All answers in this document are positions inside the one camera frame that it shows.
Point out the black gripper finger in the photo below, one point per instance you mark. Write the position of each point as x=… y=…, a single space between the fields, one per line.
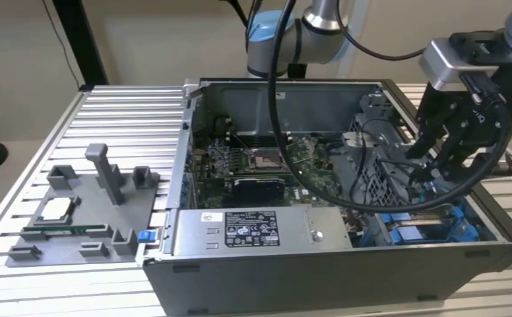
x=456 y=158
x=426 y=138

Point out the hard disk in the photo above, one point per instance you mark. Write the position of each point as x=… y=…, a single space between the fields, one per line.
x=395 y=218

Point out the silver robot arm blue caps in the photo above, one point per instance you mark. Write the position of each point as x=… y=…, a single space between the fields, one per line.
x=273 y=49

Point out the grey perforated disk bay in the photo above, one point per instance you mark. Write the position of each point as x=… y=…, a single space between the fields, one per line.
x=383 y=138

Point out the blue disk carrier in bay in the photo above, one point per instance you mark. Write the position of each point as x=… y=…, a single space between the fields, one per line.
x=406 y=236

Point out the green motherboard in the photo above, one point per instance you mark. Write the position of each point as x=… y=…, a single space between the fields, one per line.
x=313 y=185

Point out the CPU socket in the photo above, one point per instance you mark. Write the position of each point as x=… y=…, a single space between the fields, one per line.
x=264 y=160

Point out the black graphics card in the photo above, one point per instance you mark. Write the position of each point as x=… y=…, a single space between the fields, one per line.
x=256 y=189

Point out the silver power supply unit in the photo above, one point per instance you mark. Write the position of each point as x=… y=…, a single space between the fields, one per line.
x=291 y=231

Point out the black open PC case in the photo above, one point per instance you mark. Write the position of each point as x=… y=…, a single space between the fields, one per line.
x=281 y=284

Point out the blue case latch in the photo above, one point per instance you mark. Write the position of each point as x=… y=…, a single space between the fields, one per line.
x=145 y=237

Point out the grey parts rack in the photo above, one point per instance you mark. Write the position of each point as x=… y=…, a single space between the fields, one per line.
x=88 y=211

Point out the green RAM stick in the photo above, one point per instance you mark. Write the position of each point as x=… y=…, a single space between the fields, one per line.
x=77 y=230

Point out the silver CPU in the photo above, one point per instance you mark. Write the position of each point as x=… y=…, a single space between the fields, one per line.
x=57 y=209

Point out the grey table bracket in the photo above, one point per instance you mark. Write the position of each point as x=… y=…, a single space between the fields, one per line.
x=507 y=164

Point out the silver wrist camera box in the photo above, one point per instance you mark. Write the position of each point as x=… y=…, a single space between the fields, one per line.
x=446 y=62

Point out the black frame post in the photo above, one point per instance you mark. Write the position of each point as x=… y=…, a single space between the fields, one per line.
x=77 y=39

